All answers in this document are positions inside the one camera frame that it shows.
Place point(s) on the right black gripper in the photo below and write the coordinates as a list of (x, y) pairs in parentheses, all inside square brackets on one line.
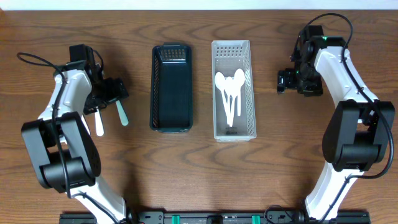
[(285, 80)]

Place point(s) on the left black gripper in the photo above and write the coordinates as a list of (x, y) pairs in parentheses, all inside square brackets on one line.
[(109, 95)]

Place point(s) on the mint green fork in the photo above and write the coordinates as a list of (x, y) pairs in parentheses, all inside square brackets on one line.
[(122, 114)]

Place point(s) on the white plastic spoon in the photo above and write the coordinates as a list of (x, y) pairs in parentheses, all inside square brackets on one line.
[(234, 92), (240, 75), (228, 83), (220, 82)]

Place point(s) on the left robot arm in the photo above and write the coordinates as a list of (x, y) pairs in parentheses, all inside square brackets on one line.
[(59, 143)]

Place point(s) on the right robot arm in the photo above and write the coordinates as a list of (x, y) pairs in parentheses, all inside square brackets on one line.
[(360, 127)]

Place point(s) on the white wooden fork left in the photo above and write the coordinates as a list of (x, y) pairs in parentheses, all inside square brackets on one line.
[(85, 124)]

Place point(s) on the white wooden fork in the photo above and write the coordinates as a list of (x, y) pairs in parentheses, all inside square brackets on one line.
[(85, 124), (99, 123)]

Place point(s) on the white wooden fork middle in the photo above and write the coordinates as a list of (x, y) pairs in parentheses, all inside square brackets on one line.
[(99, 123)]

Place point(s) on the black perforated plastic basket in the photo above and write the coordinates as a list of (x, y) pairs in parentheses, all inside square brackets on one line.
[(171, 97)]

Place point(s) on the clear perforated plastic basket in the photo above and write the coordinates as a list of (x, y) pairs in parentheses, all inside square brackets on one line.
[(228, 56)]

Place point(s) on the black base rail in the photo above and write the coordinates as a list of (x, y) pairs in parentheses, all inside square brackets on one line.
[(271, 216)]

